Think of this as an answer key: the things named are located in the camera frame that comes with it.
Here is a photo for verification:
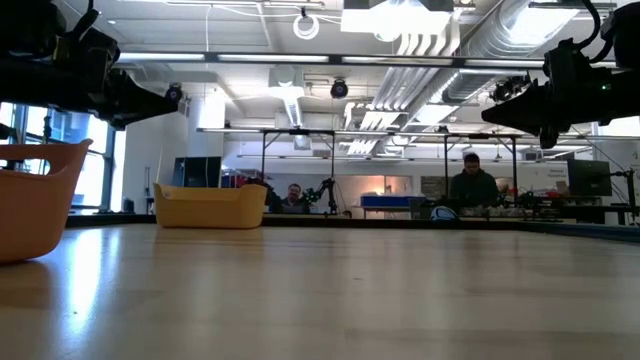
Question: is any large window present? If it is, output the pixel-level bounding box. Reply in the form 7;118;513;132
0;102;119;211

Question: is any blue white ball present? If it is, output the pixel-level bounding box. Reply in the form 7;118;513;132
430;205;459;223

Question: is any white cable coil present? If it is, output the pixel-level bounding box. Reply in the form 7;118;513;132
292;12;321;41

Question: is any orange plastic bin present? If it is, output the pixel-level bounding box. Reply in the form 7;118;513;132
0;138;94;265

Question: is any blue box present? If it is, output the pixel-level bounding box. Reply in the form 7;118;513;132
359;194;427;209

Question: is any white ceiling light panel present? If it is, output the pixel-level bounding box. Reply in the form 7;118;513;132
340;0;454;36

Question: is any yellow plastic bin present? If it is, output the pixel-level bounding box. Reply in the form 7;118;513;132
152;182;269;230

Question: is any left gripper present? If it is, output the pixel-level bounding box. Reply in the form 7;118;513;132
49;27;180;130

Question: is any black computer monitor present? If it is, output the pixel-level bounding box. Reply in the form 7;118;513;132
567;159;614;198
172;156;223;189

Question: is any silver spiral ventilation duct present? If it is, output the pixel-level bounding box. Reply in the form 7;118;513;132
407;0;584;126

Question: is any long ceiling light strip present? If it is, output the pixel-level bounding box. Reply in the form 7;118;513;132
117;52;206;62
342;55;454;65
217;53;331;65

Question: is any black aluminium table frame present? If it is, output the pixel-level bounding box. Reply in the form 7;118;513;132
64;213;640;244

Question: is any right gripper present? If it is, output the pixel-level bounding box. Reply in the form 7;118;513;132
482;38;616;150

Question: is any person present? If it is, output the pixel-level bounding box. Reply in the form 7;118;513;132
277;183;309;215
448;152;501;209

